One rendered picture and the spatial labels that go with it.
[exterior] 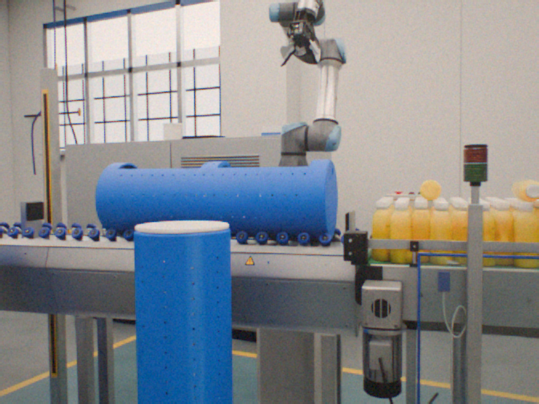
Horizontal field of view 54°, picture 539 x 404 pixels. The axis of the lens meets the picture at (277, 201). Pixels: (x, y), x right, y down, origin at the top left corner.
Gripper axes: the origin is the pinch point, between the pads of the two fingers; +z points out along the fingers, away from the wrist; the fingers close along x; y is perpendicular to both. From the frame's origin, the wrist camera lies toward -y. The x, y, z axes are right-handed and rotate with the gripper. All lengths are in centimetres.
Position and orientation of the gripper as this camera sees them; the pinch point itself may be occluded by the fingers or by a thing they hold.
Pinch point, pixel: (299, 66)
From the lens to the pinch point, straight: 197.2
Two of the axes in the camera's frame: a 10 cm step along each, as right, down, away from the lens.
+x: 8.7, 0.2, -4.9
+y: -4.6, -3.3, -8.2
